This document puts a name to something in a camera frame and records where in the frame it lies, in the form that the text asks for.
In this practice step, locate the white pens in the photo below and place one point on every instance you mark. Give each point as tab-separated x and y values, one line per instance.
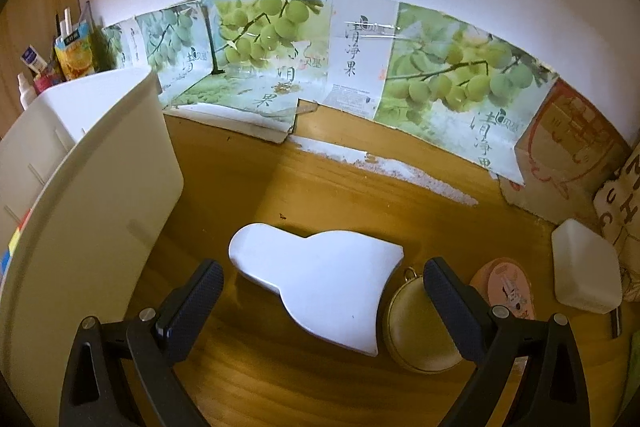
62	23

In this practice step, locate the white rectangular box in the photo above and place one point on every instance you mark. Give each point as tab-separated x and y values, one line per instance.
585	262

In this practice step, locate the pink round item in bag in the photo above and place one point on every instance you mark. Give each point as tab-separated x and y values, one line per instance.
505	282

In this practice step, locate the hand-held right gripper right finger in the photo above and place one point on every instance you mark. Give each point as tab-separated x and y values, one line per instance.
450	307

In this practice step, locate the white bottle-shaped board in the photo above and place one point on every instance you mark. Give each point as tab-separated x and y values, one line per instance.
320	277

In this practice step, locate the pink tube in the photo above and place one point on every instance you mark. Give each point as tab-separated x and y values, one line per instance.
47	82

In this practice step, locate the clear acrylic holder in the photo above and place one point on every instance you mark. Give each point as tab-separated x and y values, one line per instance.
95	32

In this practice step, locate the large grape print carton panel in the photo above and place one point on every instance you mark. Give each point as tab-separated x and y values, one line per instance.
450	72

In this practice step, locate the yellow orange packet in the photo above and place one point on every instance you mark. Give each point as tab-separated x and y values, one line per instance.
75	54

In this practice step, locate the white printed carton panel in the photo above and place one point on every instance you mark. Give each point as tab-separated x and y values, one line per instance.
357	57

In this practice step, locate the white spray bottle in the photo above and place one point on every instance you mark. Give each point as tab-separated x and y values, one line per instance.
25	94

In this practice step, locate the blue and white tube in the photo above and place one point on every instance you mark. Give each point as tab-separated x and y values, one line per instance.
32	61

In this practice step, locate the dark pen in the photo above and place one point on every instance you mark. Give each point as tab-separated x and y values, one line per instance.
616	322

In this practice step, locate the folded grape print carton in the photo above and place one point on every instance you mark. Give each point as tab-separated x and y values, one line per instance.
260	32

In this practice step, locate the printed canvas bag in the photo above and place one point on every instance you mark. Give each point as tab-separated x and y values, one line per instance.
625	217

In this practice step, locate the multicoloured puzzle cube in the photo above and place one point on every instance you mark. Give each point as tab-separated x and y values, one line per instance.
15	237

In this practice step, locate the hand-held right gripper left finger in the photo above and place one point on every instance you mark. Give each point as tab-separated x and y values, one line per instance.
195	307

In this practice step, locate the white plastic organizer tray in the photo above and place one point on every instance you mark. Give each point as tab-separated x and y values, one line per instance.
100	187

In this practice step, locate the brown printed cardboard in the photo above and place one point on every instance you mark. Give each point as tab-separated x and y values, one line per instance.
565	142

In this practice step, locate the gold round zip case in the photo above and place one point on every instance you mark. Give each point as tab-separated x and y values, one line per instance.
415	332

